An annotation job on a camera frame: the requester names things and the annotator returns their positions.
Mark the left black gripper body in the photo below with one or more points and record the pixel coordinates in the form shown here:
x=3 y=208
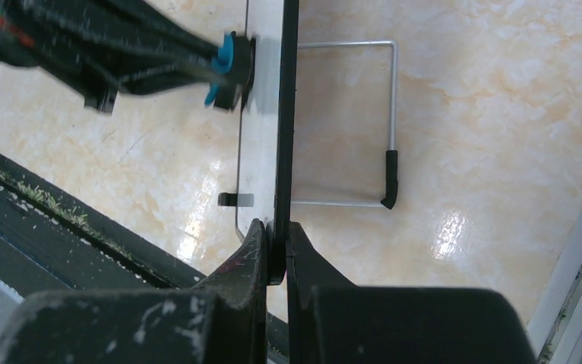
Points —
x=102 y=48

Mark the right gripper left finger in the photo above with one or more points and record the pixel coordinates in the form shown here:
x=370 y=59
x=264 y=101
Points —
x=238 y=319

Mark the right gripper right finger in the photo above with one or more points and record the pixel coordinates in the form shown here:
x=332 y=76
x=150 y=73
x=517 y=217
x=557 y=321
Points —
x=307 y=271

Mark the small black-framed whiteboard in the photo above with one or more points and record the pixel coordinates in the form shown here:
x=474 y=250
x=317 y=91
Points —
x=266 y=132

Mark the blue whiteboard eraser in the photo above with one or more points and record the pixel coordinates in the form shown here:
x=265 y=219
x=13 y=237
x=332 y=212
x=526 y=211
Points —
x=235 y=60

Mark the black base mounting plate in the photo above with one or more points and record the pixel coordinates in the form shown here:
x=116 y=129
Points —
x=76 y=287

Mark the wire whiteboard stand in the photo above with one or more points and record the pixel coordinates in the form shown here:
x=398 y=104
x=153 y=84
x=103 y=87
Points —
x=392 y=159

